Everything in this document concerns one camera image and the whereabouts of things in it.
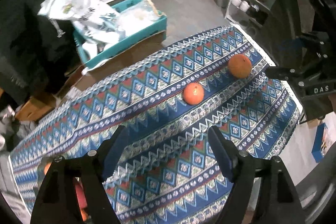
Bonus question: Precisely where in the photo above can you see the blue patterned tablecloth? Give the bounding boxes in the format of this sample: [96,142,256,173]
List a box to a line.
[9,26,302,223]

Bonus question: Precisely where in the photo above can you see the large rough orange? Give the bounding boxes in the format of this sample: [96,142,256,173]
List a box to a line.
[228,54,252,79]

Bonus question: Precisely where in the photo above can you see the brown cardboard box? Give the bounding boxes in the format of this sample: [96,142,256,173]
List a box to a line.
[82,31,166,83]

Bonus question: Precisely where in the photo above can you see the teal plastic crate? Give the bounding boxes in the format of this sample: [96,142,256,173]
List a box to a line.
[73,0,167,69]

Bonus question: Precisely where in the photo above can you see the small tangerine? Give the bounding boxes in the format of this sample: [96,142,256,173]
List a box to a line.
[44,162,51,175]

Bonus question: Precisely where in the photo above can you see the white printed plastic bag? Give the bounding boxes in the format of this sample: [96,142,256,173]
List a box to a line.
[38,0,124,44]

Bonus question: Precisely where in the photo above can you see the small cardboard box left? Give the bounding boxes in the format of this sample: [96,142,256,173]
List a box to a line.
[15,97,56,122]

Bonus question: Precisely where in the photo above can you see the blue box on floor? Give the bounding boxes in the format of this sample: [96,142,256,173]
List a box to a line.
[311,123,327,163]

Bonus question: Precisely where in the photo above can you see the clear plastic bag in crate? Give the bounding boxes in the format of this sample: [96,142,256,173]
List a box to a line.
[118,0,165,38]

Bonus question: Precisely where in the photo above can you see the dark fruit bowl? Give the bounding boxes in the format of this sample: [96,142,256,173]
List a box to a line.
[33,156,55,197]

